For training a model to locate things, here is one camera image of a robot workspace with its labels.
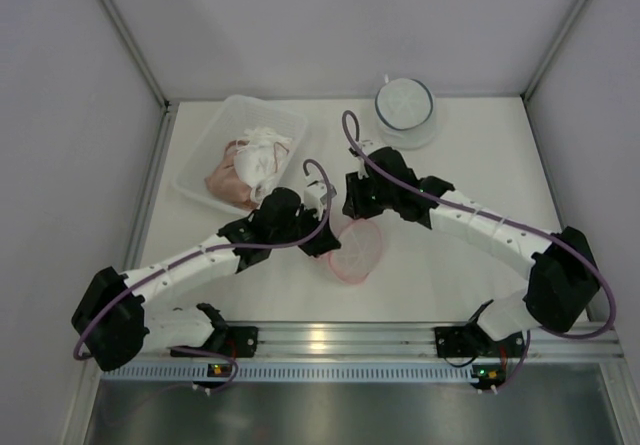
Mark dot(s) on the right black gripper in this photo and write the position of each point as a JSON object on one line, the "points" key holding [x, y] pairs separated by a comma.
{"points": [[360, 197]]}

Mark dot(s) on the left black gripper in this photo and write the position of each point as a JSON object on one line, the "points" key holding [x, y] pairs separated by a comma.
{"points": [[314, 238]]}

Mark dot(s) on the pink-trimmed mesh laundry bag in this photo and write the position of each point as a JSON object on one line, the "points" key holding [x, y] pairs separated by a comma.
{"points": [[360, 252]]}

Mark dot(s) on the blue-trimmed mesh laundry bag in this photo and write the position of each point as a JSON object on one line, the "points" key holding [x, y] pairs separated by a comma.
{"points": [[405, 112]]}

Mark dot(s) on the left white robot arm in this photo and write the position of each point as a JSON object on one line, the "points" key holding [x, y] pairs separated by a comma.
{"points": [[125, 314]]}

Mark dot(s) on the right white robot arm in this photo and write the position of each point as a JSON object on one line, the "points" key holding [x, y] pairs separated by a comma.
{"points": [[557, 267]]}

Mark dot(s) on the white perforated plastic basket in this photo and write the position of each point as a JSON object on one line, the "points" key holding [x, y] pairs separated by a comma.
{"points": [[235, 115]]}

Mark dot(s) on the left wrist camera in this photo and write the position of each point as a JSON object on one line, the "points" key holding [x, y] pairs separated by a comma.
{"points": [[317, 195]]}

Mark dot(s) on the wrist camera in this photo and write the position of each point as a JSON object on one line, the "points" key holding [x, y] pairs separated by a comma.
{"points": [[317, 195], [363, 148]]}

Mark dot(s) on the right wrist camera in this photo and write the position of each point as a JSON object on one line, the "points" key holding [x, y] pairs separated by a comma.
{"points": [[363, 148]]}

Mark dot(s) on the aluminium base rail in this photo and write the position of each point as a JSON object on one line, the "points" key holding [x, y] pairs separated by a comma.
{"points": [[406, 341]]}

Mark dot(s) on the grey slotted cable duct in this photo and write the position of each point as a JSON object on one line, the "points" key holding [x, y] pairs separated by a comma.
{"points": [[300, 372]]}

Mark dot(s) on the right aluminium frame post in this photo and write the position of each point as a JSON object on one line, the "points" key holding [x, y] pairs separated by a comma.
{"points": [[568, 23]]}

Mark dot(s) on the aluminium frame post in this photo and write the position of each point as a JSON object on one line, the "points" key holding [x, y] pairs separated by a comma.
{"points": [[568, 23], [133, 50]]}

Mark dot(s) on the left aluminium frame post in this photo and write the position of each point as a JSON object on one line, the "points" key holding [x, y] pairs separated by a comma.
{"points": [[133, 50]]}

